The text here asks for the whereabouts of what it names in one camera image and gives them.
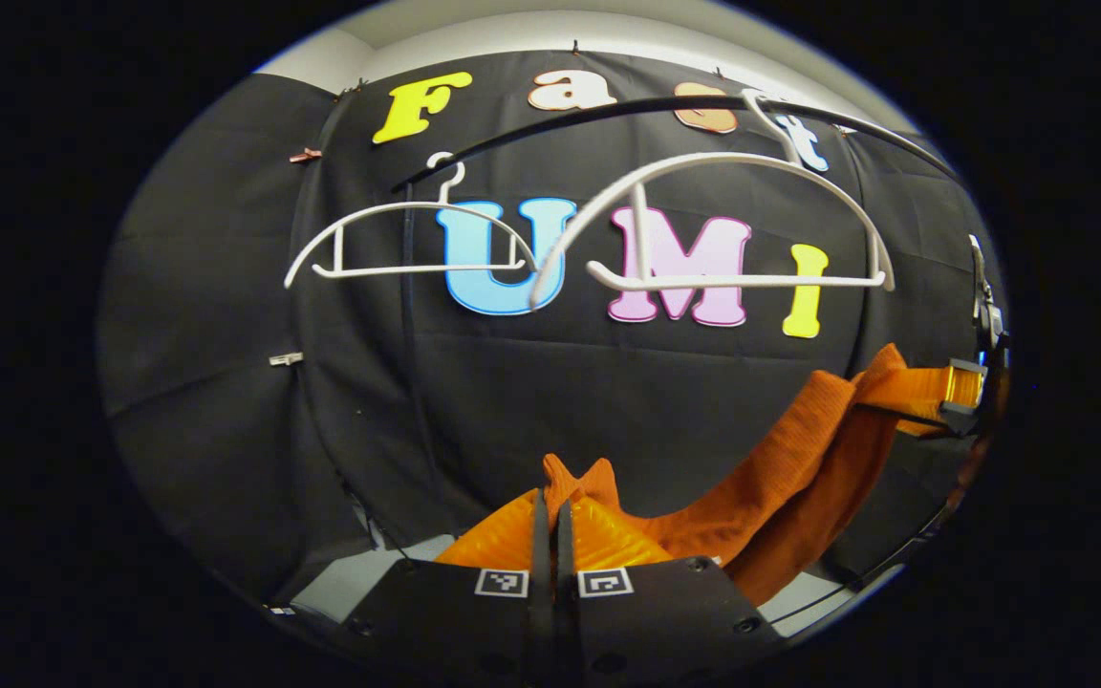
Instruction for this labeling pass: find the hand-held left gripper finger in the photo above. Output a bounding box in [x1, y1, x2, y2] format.
[340, 487, 553, 688]
[555, 499, 786, 688]

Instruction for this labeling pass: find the orange corduroy shirt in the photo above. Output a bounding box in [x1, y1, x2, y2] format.
[541, 342, 955, 608]

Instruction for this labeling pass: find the white plastic hanger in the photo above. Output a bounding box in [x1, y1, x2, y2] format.
[527, 88, 897, 312]
[283, 151, 540, 290]

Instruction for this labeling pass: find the black clothes rack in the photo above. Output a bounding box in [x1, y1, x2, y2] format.
[390, 93, 962, 498]

